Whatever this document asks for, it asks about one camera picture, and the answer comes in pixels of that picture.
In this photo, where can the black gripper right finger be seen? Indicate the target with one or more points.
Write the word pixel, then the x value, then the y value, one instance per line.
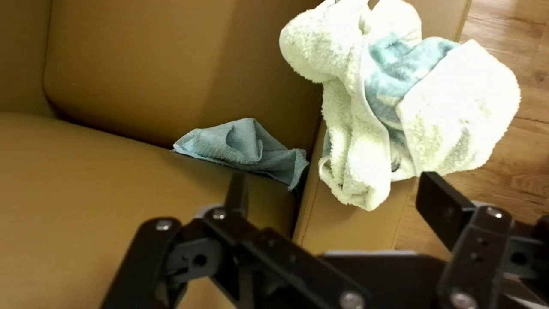
pixel 485 258

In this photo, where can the brown cardboard box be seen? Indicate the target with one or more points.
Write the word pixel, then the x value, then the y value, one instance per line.
pixel 113 87

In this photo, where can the pale green terry cloth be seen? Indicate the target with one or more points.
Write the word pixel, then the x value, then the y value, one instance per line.
pixel 456 114

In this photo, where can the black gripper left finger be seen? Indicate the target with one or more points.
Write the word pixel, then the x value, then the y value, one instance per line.
pixel 257 258

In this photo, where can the blue microfibre cloth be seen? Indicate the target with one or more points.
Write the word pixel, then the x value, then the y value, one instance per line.
pixel 245 149

